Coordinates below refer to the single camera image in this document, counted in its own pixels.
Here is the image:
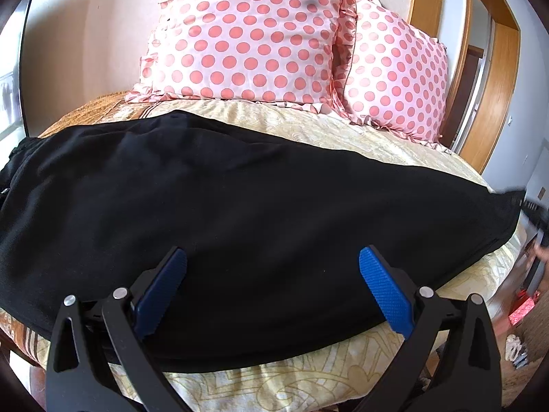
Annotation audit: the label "bed with beige patterned cover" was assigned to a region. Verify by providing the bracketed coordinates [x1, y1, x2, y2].
[0, 91, 529, 412]

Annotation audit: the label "wooden door frame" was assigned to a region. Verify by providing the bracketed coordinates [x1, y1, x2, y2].
[446, 0, 522, 174]

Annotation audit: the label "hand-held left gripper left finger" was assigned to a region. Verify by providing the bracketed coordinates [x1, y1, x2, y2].
[45, 246, 188, 412]

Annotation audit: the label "red patterned box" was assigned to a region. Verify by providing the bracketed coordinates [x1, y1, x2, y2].
[508, 289, 542, 328]

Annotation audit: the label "small pink polka-dot pillow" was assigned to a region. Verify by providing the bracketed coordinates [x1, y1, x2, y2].
[331, 0, 451, 152]

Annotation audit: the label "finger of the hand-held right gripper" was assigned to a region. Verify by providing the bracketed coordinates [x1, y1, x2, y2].
[517, 199, 549, 227]

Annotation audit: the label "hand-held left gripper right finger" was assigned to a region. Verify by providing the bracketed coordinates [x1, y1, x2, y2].
[354, 245, 502, 412]

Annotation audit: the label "wooden headboard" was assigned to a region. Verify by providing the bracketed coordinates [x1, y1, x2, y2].
[407, 0, 447, 40]

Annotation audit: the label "large pink polka-dot pillow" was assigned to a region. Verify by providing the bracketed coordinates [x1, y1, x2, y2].
[125, 0, 359, 114]

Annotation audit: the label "black pants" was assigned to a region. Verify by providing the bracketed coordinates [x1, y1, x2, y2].
[0, 111, 525, 373]

